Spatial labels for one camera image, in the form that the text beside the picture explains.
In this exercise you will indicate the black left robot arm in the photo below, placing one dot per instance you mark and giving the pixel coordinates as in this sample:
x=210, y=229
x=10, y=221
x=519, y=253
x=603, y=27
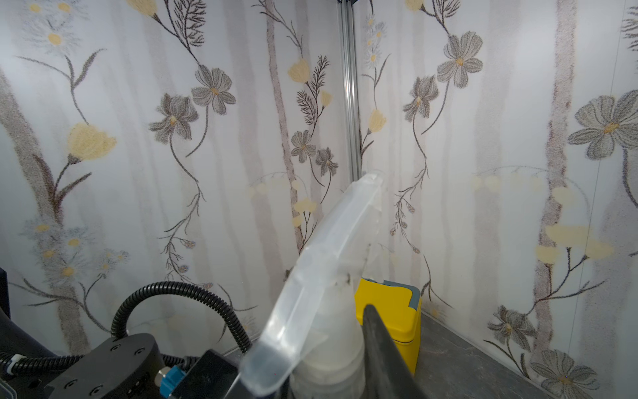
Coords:
x=124, y=366

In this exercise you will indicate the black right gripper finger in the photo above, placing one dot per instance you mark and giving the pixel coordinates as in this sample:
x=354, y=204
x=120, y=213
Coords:
x=387, y=375

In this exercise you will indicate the yellow plastic storage box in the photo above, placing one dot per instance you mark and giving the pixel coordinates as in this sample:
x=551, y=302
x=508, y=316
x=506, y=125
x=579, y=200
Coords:
x=399, y=306

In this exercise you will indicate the clear spray nozzle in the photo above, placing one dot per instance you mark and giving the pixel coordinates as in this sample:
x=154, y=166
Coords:
x=312, y=339

